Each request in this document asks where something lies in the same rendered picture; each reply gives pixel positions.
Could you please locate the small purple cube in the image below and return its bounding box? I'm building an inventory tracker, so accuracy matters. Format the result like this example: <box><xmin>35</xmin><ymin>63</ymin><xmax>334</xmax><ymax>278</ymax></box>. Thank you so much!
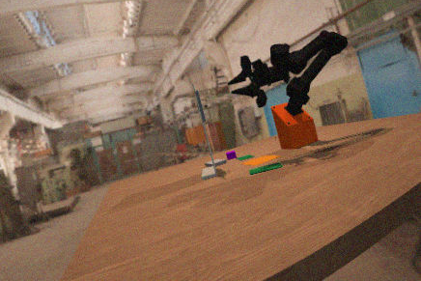
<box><xmin>226</xmin><ymin>151</ymin><xmax>237</xmax><ymax>160</ymax></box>

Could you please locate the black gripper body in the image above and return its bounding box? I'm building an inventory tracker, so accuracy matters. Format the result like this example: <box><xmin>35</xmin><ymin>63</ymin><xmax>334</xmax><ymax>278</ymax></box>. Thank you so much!
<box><xmin>240</xmin><ymin>55</ymin><xmax>275</xmax><ymax>108</ymax></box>

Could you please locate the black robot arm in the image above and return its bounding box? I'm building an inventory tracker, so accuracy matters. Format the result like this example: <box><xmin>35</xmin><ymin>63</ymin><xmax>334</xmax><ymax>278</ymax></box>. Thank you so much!
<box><xmin>251</xmin><ymin>30</ymin><xmax>348</xmax><ymax>116</ymax></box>

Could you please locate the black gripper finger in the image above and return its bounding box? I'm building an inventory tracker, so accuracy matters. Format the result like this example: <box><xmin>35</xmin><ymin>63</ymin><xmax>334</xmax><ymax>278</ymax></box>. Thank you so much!
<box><xmin>231</xmin><ymin>83</ymin><xmax>255</xmax><ymax>98</ymax></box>
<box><xmin>228</xmin><ymin>68</ymin><xmax>247</xmax><ymax>85</ymax></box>

